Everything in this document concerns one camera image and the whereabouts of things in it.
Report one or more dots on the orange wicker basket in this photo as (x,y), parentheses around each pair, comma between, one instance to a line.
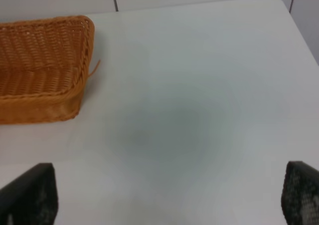
(44,68)

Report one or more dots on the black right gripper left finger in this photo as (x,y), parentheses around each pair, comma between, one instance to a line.
(31,198)

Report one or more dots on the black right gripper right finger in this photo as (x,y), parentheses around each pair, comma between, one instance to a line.
(300,194)

